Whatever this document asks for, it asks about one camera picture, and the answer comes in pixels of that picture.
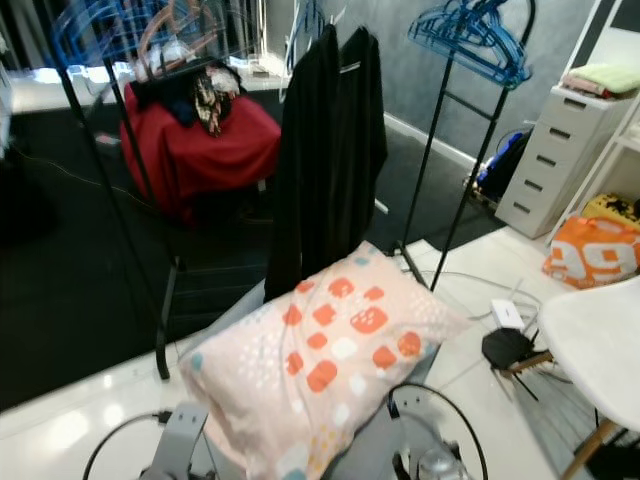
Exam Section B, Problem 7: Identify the pink pillow with orange spots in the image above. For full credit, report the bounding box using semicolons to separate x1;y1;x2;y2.
178;240;472;480

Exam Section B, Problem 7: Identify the white chair with wooden legs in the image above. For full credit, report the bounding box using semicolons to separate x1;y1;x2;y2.
503;274;640;480

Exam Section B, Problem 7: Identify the black metal clothes rack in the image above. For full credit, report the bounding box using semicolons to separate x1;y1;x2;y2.
48;0;183;382
393;0;538;292

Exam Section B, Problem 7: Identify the red cloth cover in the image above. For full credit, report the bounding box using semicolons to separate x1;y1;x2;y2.
119;84;282;222

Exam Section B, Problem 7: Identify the blue plastic hangers bunch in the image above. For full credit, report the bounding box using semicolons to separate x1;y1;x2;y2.
50;0;213;72
407;0;534;90

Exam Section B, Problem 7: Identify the pile of dark clothes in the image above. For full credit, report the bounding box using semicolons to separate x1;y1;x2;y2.
133;58;243;137

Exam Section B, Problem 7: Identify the black hanging garment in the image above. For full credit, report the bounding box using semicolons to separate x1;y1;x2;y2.
264;24;390;302

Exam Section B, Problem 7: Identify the blue and black backpack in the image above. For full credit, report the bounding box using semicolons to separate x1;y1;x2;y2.
474;127;532;202

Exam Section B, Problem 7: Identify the black router with antennas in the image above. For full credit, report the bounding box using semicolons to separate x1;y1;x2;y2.
480;326;541;403

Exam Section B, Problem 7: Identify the white drawer cabinet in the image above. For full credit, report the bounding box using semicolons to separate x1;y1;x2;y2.
494;84;627;240

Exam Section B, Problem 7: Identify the orange bag with white print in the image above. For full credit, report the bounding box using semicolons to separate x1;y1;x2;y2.
542;214;640;292

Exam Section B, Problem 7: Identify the pink folded cloth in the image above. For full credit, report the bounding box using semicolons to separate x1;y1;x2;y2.
561;73;616;100

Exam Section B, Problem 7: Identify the yellow and black bag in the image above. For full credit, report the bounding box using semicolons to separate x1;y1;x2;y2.
581;192;640;232

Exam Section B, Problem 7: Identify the green folded cloth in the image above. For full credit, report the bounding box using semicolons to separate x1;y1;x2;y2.
570;62;640;97

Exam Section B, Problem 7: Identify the white shelf unit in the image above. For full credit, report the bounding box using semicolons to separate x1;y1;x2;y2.
582;0;640;201

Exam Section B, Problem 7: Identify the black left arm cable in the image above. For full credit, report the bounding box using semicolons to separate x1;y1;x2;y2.
81;409;173;480

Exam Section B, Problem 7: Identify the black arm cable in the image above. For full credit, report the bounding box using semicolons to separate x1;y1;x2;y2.
387;381;490;480
81;409;173;480

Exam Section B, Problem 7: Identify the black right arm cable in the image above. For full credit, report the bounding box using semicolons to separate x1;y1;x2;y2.
387;381;490;480

